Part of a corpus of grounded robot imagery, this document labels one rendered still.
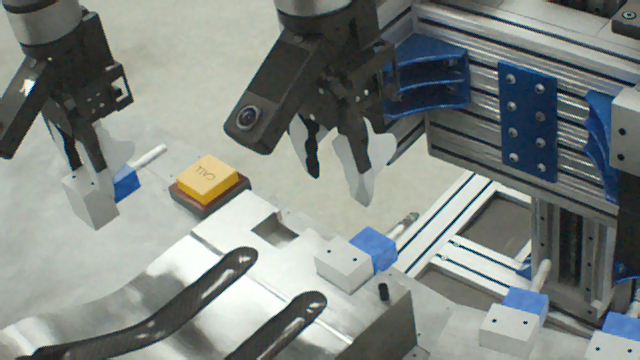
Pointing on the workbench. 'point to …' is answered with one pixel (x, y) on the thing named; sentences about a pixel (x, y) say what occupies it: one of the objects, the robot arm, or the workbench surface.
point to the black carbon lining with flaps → (226, 275)
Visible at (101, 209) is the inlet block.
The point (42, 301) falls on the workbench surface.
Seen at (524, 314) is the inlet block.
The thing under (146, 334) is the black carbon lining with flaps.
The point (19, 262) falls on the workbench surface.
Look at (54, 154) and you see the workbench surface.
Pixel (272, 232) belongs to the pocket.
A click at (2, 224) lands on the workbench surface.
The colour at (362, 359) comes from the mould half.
